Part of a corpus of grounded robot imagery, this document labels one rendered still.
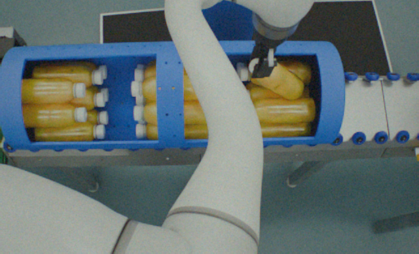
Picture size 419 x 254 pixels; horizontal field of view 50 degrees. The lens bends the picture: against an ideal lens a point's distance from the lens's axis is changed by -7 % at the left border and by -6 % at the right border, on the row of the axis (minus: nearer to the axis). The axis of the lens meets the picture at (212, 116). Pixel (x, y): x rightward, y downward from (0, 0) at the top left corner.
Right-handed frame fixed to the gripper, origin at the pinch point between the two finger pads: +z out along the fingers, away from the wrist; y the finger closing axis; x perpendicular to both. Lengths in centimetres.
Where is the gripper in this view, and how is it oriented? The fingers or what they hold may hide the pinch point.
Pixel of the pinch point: (258, 62)
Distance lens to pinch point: 110.1
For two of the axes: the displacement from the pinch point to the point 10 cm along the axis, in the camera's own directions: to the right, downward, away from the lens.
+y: -0.4, -9.6, 2.9
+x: -10.0, 0.2, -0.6
